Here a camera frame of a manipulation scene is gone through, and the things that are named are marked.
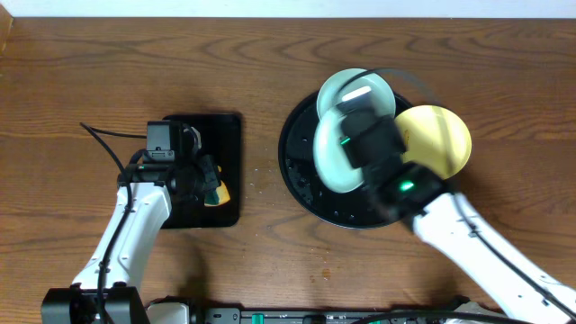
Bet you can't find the green and yellow sponge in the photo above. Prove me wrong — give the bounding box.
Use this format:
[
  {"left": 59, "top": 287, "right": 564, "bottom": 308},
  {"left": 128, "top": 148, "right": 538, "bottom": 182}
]
[{"left": 202, "top": 165, "right": 230, "bottom": 207}]

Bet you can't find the yellow plate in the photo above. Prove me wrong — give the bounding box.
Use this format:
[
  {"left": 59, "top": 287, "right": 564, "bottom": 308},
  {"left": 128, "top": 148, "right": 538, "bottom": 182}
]
[{"left": 395, "top": 105, "right": 472, "bottom": 179}]

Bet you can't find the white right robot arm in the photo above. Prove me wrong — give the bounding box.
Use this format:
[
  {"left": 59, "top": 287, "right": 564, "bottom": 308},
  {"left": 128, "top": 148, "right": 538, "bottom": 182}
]
[{"left": 352, "top": 153, "right": 575, "bottom": 323}]

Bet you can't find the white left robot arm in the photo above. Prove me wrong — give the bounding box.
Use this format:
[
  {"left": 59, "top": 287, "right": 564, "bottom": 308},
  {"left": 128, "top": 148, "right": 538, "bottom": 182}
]
[{"left": 40, "top": 149, "right": 230, "bottom": 323}]

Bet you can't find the round black tray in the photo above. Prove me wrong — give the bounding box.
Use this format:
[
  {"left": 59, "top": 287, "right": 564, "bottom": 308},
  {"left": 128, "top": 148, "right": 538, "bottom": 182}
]
[{"left": 278, "top": 92, "right": 392, "bottom": 230}]

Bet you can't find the rectangular black tray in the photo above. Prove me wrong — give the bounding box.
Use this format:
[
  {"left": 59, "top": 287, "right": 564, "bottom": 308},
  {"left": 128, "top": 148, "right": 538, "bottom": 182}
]
[{"left": 162, "top": 113, "right": 242, "bottom": 230}]

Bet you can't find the light green plate with stain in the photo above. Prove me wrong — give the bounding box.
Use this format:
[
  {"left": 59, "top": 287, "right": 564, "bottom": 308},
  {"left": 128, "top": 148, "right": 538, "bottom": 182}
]
[{"left": 317, "top": 68, "right": 396, "bottom": 119}]

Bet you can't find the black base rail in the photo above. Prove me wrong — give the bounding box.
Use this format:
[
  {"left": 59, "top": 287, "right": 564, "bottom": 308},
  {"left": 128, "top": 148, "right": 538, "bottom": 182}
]
[{"left": 148, "top": 307, "right": 464, "bottom": 324}]

